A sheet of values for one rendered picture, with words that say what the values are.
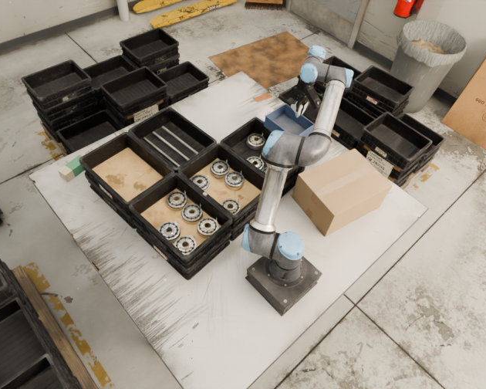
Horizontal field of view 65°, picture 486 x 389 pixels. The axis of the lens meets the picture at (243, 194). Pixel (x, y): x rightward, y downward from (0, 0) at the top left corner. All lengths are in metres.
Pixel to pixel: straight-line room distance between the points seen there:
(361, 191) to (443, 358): 1.28
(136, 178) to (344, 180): 1.09
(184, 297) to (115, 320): 0.85
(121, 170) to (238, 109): 0.93
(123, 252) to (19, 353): 0.70
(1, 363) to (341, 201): 1.82
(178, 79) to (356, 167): 1.84
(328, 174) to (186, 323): 1.03
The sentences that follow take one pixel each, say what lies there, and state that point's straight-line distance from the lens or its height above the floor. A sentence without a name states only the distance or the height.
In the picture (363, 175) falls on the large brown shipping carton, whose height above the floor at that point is 0.90.
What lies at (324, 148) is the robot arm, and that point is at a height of 1.35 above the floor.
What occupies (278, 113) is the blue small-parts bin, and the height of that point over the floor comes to 1.10.
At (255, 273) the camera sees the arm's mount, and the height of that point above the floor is 0.80.
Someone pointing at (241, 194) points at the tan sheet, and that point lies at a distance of 1.97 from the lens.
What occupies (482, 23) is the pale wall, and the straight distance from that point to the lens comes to 4.18.
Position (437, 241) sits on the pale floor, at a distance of 3.25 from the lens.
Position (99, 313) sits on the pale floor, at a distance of 2.65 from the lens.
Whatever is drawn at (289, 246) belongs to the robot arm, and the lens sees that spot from 1.60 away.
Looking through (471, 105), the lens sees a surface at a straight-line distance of 4.15.
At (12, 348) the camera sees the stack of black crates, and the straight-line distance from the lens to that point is 2.31.
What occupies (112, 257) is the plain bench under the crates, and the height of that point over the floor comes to 0.70.
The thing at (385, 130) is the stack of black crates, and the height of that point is 0.49.
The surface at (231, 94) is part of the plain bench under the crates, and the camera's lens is 2.75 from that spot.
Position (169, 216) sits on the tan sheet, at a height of 0.83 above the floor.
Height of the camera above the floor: 2.40
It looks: 53 degrees down
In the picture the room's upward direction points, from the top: 7 degrees clockwise
